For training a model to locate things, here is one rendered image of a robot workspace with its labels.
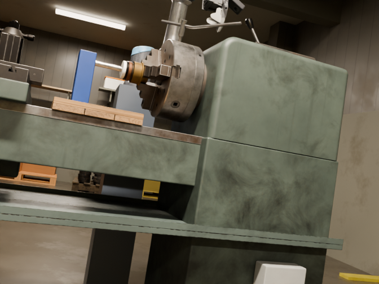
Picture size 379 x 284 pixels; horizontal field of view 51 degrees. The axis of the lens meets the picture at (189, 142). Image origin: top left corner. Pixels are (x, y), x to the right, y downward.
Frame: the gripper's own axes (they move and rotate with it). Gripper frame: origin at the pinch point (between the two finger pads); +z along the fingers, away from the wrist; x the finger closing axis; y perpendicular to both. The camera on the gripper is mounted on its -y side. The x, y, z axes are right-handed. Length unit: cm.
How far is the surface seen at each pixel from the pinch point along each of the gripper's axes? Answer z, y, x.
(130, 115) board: 41, 31, -2
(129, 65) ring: 18.5, 31.3, -11.7
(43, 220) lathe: 79, 54, 3
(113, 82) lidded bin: -222, -63, -646
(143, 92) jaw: 25.4, 23.3, -18.2
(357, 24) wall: -177, -259, -187
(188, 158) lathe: 52, 7, -5
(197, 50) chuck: 9.7, 7.7, -2.9
